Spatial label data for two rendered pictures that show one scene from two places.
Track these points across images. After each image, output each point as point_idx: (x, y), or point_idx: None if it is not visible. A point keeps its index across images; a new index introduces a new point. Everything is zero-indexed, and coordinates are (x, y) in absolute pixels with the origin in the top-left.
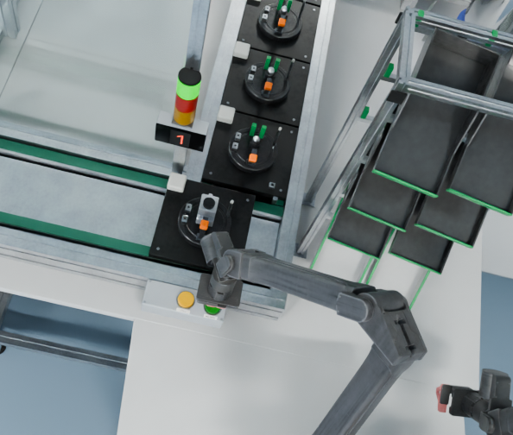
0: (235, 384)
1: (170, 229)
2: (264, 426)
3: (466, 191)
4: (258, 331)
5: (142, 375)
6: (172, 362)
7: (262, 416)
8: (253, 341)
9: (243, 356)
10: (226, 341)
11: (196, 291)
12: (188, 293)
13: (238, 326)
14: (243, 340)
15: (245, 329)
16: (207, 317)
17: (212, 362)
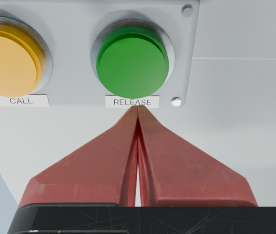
0: (218, 144)
1: None
2: (272, 191)
3: None
4: None
5: (24, 159)
6: (73, 130)
7: (269, 180)
8: (270, 50)
9: (240, 91)
10: (194, 64)
11: (37, 5)
12: (1, 43)
13: (228, 16)
14: (239, 53)
15: (250, 20)
16: (121, 104)
17: (162, 116)
